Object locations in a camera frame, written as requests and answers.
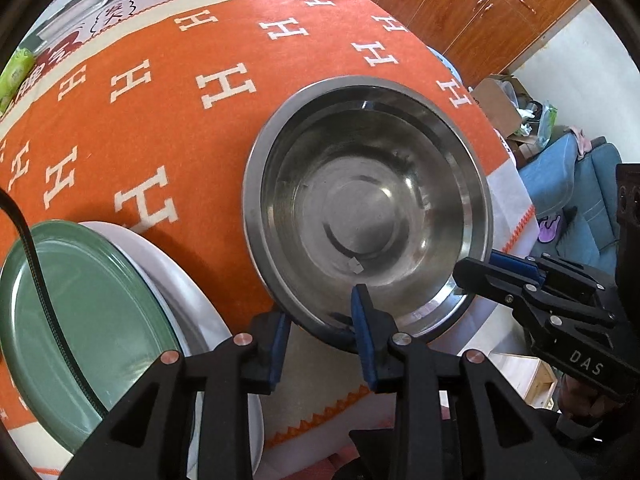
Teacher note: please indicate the green wipes packet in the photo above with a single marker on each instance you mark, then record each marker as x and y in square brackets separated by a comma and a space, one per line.
[547, 120]

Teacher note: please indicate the person's pink clothing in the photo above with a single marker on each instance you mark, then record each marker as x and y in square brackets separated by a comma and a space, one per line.
[340, 460]

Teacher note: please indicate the light wooden box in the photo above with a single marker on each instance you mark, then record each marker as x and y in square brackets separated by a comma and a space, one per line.
[525, 375]

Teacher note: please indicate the green tissue pack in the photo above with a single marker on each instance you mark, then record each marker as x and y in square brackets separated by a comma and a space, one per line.
[15, 72]

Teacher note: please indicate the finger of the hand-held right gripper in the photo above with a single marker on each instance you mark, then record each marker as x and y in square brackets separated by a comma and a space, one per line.
[485, 280]
[515, 266]

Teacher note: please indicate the green plate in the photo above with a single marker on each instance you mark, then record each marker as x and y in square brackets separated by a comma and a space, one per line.
[85, 320]

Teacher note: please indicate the large steel bowl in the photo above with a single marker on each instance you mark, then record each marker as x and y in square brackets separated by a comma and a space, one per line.
[370, 185]

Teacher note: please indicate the pink cloth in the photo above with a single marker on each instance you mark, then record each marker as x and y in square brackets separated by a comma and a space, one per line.
[580, 137]

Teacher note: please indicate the orange patterned blanket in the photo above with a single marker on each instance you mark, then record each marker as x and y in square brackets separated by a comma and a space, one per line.
[200, 135]

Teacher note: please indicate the large white plate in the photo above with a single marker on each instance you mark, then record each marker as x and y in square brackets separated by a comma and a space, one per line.
[200, 305]

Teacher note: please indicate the orange wooden wall cabinet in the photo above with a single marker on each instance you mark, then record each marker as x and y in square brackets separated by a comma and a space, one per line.
[475, 5]

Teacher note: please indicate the person's right hand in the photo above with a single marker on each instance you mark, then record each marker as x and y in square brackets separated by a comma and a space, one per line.
[580, 400]

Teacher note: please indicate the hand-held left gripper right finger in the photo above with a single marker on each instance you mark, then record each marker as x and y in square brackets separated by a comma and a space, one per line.
[362, 340]

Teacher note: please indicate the light blue plastic stool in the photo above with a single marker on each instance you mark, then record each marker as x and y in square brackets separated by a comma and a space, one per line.
[447, 65]

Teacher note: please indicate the cardboard box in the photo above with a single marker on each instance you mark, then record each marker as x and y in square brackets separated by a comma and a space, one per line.
[495, 105]

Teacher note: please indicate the blue sofa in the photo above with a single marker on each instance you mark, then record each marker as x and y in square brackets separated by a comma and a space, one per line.
[575, 200]

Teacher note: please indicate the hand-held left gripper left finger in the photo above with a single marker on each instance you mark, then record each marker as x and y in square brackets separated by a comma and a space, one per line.
[277, 350]

